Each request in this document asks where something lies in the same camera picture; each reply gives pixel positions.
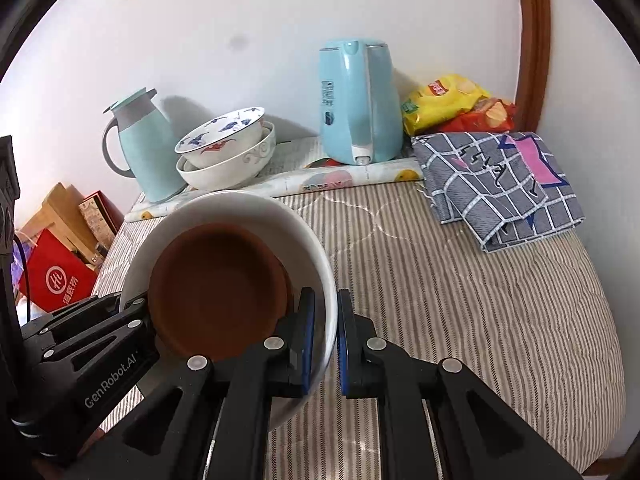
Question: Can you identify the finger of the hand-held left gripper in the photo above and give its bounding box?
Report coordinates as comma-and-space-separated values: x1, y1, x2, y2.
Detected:
20, 294, 151, 346
40, 320, 158, 372

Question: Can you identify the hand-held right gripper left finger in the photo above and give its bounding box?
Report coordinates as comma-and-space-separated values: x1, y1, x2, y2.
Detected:
62, 287, 317, 480

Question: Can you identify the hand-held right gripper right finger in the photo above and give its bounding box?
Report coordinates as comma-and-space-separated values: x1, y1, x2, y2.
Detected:
336, 288, 583, 480

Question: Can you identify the small plain white bowl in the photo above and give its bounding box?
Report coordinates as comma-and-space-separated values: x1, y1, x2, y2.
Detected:
119, 190, 338, 433

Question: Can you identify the brown wooden bowl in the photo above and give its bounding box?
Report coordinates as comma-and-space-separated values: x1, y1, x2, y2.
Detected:
147, 224, 296, 361

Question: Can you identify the red paper bag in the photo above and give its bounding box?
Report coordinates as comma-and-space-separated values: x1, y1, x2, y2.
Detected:
17, 228, 98, 313

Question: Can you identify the red box with patterned front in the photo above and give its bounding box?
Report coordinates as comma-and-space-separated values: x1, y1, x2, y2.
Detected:
77, 190, 126, 256

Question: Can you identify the striped quilt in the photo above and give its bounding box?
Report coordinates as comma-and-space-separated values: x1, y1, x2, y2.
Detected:
92, 180, 626, 480

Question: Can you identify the cardboard box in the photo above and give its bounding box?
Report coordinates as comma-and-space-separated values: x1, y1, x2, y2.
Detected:
20, 182, 98, 261

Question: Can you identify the fruit print plastic sheet roll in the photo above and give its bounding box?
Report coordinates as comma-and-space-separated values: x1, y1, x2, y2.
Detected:
124, 135, 426, 223

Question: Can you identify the light blue thermos jug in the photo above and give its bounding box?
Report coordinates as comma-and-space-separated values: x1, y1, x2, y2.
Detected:
102, 88, 187, 204

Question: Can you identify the large white bowl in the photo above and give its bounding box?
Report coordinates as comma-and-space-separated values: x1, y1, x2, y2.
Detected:
176, 121, 277, 192

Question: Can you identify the white bowl with blue print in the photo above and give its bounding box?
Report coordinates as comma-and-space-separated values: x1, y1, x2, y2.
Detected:
174, 106, 266, 170

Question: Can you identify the grey checked cloth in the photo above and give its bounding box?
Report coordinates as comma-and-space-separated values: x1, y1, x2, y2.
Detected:
411, 131, 586, 253

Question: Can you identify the light blue electric kettle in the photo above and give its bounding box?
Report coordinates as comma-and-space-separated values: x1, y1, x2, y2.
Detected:
319, 38, 403, 166

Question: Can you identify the yellow chips bag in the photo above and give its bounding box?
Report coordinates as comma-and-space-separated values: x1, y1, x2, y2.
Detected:
401, 74, 493, 136

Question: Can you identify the red chips bag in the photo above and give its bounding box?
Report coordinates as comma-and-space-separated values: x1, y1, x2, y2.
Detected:
435, 97, 516, 135

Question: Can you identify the black cable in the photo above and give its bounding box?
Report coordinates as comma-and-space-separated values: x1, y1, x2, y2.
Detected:
12, 231, 41, 321

